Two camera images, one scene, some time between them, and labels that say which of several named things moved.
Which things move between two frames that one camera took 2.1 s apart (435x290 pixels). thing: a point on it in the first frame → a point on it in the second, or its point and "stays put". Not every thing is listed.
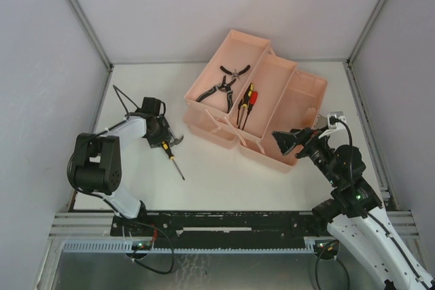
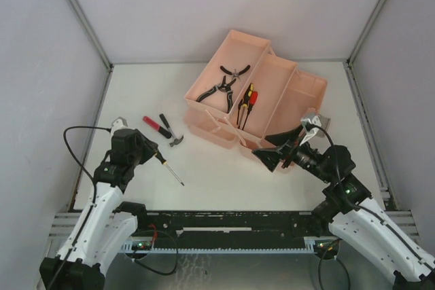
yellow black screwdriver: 245,102 stays put
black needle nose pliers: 224,86 stays put
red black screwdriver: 253,96 stays put
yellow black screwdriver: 166,147 → 164,161
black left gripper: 162,134 → 148,149
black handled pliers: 235,74 stays put
